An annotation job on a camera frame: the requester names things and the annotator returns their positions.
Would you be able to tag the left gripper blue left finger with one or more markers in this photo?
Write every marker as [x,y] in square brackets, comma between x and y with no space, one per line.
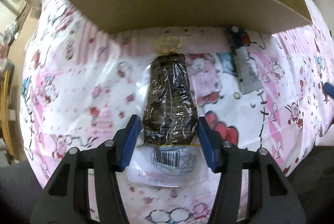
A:
[65,198]

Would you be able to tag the grey black sachet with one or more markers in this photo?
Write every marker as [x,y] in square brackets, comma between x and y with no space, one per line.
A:
[245,65]

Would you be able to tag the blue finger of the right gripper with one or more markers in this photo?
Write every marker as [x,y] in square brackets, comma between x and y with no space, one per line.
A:
[328,89]

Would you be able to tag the pink cartoon print bedsheet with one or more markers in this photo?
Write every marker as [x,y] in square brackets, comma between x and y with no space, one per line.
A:
[80,85]

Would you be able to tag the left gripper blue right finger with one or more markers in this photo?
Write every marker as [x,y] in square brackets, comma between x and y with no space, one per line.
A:
[271,197]

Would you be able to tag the dark brown bread package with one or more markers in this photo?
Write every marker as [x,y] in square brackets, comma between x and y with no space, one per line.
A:
[165,155]

